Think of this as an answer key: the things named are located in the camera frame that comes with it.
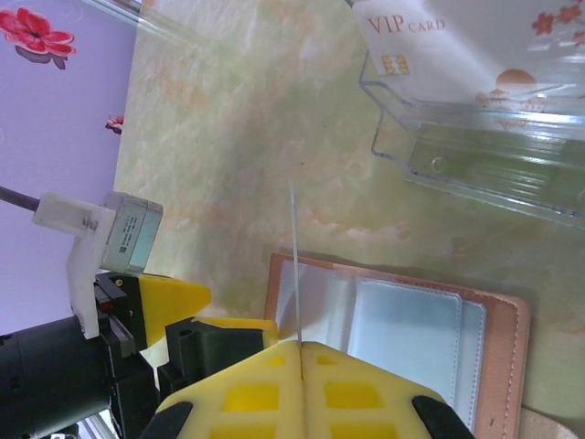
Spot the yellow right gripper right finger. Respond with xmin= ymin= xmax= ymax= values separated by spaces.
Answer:
xmin=302 ymin=340 xmax=476 ymax=439

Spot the white flower-print card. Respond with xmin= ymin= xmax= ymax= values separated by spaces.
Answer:
xmin=351 ymin=0 xmax=585 ymax=127

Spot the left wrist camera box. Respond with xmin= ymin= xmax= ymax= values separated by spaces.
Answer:
xmin=30 ymin=190 xmax=165 ymax=340

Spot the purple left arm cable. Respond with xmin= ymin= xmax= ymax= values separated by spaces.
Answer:
xmin=0 ymin=185 xmax=42 ymax=212

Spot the white plastic card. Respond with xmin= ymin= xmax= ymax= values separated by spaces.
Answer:
xmin=356 ymin=281 xmax=463 ymax=403
xmin=289 ymin=177 xmax=303 ymax=345

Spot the stack of small packets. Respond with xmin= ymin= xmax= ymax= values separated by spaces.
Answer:
xmin=351 ymin=0 xmax=585 ymax=230

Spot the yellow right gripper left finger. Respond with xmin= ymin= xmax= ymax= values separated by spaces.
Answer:
xmin=141 ymin=340 xmax=303 ymax=439

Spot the aluminium corner post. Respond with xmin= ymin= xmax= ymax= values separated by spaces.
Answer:
xmin=80 ymin=0 xmax=196 ymax=45

